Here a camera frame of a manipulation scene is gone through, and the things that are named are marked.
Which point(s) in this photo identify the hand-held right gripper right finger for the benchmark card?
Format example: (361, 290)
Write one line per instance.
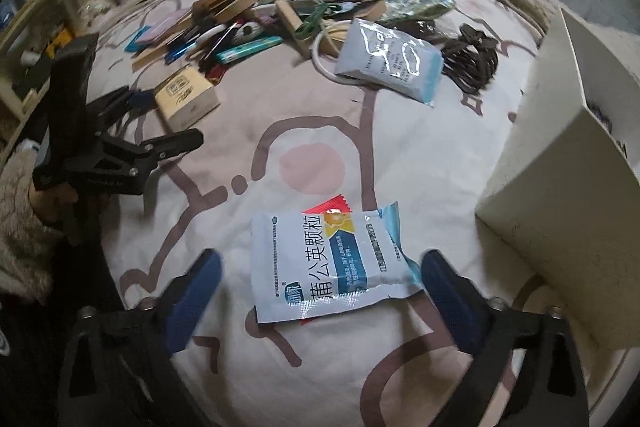
(447, 297)

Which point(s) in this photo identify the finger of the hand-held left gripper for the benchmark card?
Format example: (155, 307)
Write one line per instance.
(135, 99)
(170, 144)

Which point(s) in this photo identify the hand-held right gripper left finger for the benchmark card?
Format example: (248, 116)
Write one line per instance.
(195, 297)

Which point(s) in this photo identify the blue white medicine sachet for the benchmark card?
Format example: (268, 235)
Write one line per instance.
(310, 267)

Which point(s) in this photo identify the cream storage box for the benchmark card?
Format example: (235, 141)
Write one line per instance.
(540, 187)

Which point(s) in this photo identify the person's left hand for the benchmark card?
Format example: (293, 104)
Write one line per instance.
(45, 204)

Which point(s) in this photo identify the wooden ruler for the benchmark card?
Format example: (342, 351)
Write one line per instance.
(150, 56)

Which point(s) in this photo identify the yellow tissue box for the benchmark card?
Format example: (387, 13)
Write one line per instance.
(185, 99)

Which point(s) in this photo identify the blue packet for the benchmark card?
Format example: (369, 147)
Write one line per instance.
(136, 41)

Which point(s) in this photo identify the pink notebook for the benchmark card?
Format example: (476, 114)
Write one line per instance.
(162, 27)

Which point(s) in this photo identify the pile of pens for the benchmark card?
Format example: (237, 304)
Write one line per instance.
(210, 42)

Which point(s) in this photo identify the teal packet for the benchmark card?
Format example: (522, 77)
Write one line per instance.
(250, 48)

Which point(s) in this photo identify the red sachet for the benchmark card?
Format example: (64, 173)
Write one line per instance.
(330, 205)

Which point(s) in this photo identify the printed bed sheet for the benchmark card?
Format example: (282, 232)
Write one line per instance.
(325, 132)

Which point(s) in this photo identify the wooden block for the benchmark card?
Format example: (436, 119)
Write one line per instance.
(290, 24)

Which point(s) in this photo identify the green clip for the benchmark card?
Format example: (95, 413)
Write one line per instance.
(312, 22)

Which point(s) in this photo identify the clear pouch with white label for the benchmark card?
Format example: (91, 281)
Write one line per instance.
(390, 62)

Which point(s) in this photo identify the floral pouch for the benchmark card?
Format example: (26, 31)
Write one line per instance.
(420, 7)

